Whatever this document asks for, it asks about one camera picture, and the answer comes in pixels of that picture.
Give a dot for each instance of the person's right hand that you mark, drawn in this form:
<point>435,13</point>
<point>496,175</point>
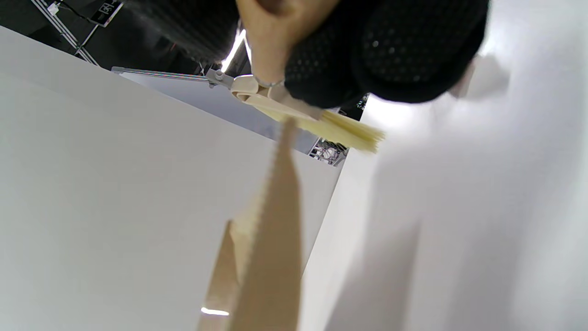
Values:
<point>404,46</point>

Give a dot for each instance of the beige plastic dustpan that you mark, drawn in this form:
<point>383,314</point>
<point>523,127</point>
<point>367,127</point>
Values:
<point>271,239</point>

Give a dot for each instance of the white table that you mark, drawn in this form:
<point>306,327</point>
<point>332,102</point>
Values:
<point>482,207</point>

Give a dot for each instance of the white partition panel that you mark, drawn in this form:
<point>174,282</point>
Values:
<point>115,207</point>

